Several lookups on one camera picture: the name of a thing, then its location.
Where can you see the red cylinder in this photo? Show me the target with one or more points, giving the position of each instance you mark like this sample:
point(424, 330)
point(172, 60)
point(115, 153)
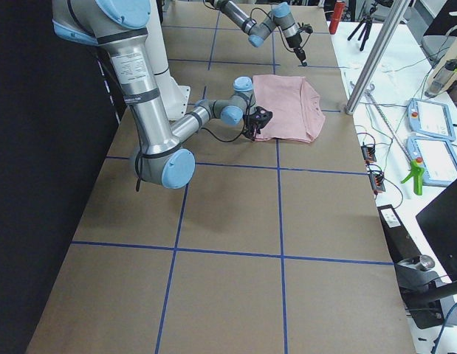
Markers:
point(336, 16)

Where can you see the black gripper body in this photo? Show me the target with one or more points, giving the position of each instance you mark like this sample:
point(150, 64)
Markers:
point(252, 130)
point(294, 43)

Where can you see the black monitor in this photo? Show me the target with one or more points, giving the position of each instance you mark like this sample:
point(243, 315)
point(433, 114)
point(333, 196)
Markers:
point(438, 222)

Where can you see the blue teach pendant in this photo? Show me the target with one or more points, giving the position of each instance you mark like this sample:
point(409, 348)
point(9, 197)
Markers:
point(430, 119)
point(439, 159)

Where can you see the black tripod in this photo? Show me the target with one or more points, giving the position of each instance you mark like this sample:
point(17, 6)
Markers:
point(365, 26)

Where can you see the clear water bottle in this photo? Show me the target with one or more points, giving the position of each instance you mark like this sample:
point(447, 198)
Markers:
point(442, 76)

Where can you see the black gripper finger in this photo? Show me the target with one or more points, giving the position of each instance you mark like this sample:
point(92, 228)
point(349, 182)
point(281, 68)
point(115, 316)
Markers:
point(301, 55)

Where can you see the pink Snoopy t-shirt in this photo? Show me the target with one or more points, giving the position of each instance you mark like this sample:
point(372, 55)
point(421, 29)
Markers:
point(295, 107)

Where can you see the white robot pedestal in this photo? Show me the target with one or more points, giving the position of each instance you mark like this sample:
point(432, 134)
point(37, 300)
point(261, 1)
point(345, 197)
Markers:
point(174, 96)

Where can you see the blue teach pendant near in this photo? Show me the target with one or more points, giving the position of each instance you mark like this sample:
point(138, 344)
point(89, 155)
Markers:
point(439, 159)

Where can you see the grabber reacher tool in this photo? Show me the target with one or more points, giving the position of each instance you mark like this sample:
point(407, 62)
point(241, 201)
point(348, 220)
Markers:
point(417, 167)

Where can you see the blue teach pendant far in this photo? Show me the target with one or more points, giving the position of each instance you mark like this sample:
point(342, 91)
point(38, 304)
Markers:
point(430, 119)

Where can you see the aluminium frame post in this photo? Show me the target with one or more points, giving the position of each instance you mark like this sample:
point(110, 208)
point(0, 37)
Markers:
point(394, 18)

